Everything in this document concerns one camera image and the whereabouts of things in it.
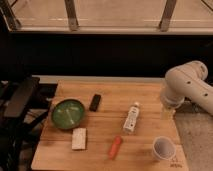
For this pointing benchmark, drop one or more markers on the translucent pusher end effector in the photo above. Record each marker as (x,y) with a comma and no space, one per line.
(167,113)

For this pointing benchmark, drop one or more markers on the black eraser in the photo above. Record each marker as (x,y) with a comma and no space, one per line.
(95,102)

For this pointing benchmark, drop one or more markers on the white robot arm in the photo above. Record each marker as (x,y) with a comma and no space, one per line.
(186,81)

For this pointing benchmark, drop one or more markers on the white paper cup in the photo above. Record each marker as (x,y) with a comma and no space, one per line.
(163,148)

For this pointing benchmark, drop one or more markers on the white tube bottle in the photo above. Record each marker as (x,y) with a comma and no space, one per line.
(131,119)

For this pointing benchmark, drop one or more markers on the orange carrot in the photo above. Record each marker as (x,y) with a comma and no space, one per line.
(115,147)

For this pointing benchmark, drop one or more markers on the white sponge block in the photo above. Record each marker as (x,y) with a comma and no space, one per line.
(79,139)

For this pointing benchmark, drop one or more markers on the green bowl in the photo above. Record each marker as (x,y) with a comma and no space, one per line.
(67,114)

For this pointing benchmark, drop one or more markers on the black chair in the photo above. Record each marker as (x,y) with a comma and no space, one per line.
(13,129)

